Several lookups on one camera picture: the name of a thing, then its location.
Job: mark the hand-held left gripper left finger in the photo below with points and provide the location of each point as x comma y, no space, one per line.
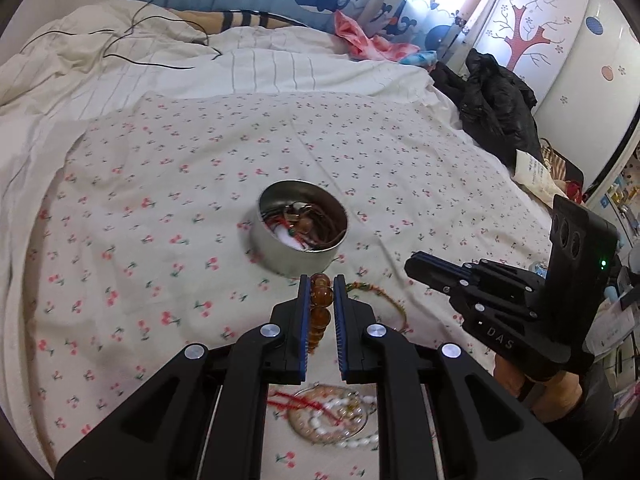
301,320

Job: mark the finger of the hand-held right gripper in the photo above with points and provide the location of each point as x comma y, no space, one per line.
450,265
450,287

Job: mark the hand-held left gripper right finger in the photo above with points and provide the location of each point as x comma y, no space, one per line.
340,330

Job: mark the round metal tin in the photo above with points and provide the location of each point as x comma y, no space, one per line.
280,255

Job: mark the person's right forearm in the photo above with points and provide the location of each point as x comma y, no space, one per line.
595,425

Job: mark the person's right hand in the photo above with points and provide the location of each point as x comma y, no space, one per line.
562,397

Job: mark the white printed paper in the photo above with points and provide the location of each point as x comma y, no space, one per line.
532,175

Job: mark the woven basket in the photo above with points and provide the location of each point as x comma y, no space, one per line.
557,162

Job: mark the black jacket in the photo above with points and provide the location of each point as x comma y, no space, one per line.
490,105

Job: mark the cherry print bedsheet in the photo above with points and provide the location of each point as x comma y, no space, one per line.
175,210

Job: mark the light blue cloth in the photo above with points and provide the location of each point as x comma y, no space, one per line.
422,60

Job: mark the white tree sticker wardrobe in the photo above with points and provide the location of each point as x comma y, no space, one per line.
575,60

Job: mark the pink cloth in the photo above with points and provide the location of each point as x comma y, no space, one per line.
360,40

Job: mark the orange black striped pillow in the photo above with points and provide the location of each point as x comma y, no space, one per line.
210,20

